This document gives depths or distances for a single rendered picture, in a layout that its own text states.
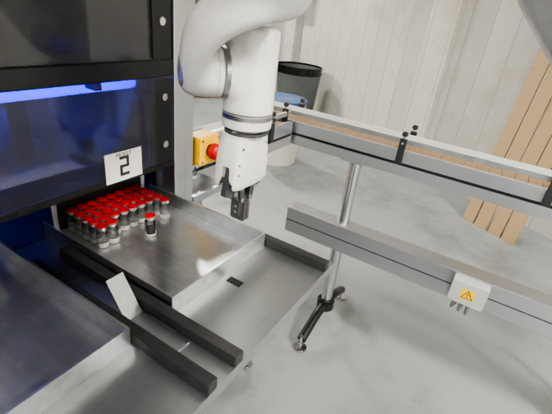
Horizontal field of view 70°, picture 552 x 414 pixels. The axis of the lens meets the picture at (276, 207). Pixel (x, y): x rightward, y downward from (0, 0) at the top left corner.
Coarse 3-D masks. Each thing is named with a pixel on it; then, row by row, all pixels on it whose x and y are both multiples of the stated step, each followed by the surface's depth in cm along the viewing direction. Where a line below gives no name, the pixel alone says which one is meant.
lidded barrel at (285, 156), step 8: (280, 96) 362; (288, 96) 366; (296, 96) 370; (296, 104) 342; (272, 152) 362; (280, 152) 362; (288, 152) 365; (296, 152) 380; (272, 160) 366; (280, 160) 366; (288, 160) 371
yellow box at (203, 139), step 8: (200, 128) 100; (200, 136) 94; (208, 136) 95; (216, 136) 97; (200, 144) 94; (208, 144) 96; (200, 152) 94; (192, 160) 97; (200, 160) 95; (208, 160) 98
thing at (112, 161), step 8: (120, 152) 75; (128, 152) 77; (136, 152) 78; (104, 160) 72; (112, 160) 74; (120, 160) 76; (136, 160) 79; (112, 168) 74; (128, 168) 78; (136, 168) 80; (112, 176) 75; (120, 176) 77; (128, 176) 78
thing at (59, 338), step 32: (0, 256) 69; (0, 288) 62; (32, 288) 63; (64, 288) 60; (0, 320) 57; (32, 320) 57; (64, 320) 58; (96, 320) 58; (0, 352) 52; (32, 352) 52; (64, 352) 53; (96, 352) 50; (0, 384) 48; (32, 384) 48; (64, 384) 47
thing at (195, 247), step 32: (160, 192) 93; (160, 224) 85; (192, 224) 86; (224, 224) 86; (96, 256) 68; (128, 256) 74; (160, 256) 75; (192, 256) 76; (224, 256) 77; (160, 288) 62; (192, 288) 64
